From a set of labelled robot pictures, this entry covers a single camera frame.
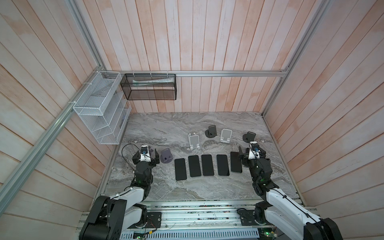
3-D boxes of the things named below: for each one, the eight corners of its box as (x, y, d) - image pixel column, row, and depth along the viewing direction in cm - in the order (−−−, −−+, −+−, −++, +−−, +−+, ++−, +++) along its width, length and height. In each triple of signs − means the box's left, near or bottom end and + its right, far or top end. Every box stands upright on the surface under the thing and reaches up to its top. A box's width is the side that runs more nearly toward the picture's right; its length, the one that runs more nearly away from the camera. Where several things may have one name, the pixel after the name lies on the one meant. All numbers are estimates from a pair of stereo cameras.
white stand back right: (219, 141, 107) (221, 134, 100) (220, 135, 110) (222, 128, 104) (229, 143, 106) (231, 136, 99) (229, 136, 109) (232, 129, 103)
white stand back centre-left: (188, 149, 102) (188, 144, 98) (188, 135, 110) (188, 130, 106) (199, 149, 102) (199, 144, 98) (198, 135, 110) (198, 130, 106)
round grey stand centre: (206, 138, 108) (207, 133, 102) (204, 132, 112) (205, 126, 106) (216, 137, 109) (217, 131, 103) (213, 130, 113) (215, 124, 107)
